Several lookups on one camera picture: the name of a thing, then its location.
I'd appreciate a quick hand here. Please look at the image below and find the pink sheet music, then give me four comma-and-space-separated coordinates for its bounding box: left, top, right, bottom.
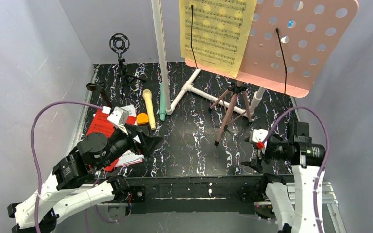
114, 157, 144, 168

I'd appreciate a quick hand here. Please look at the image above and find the red folder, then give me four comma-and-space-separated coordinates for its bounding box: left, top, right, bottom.
85, 110, 143, 172

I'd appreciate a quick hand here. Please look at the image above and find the black tripod shock mount stand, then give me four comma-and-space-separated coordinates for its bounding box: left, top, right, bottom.
109, 33, 146, 99

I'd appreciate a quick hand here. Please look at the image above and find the pink music stand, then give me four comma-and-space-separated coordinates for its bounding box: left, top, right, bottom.
184, 0, 359, 147

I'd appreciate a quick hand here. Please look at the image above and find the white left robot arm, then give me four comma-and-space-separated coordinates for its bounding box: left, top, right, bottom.
8, 125, 163, 233

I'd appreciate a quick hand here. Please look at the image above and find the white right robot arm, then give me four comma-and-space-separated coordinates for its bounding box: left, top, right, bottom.
240, 122, 326, 233

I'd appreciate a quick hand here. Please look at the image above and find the orange tape measure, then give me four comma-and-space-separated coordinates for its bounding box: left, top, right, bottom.
136, 113, 149, 125

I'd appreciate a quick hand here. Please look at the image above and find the yellow sheet music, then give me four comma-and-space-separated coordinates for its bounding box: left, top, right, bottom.
179, 0, 257, 78

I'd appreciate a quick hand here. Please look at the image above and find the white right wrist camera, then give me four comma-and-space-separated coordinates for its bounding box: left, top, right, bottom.
250, 129, 269, 150

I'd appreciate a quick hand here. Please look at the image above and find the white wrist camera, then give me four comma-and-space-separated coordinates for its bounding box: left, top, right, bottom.
102, 106, 130, 128
250, 129, 269, 150

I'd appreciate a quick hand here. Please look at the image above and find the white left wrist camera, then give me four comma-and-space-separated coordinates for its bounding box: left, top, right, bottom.
102, 106, 130, 128

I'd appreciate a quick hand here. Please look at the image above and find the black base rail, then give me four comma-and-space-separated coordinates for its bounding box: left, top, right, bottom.
127, 175, 271, 214

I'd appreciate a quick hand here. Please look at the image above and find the white PVC pipe frame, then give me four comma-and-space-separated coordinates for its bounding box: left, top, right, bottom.
150, 0, 268, 118

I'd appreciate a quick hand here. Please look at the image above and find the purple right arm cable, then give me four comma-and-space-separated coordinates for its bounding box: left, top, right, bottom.
263, 106, 331, 233

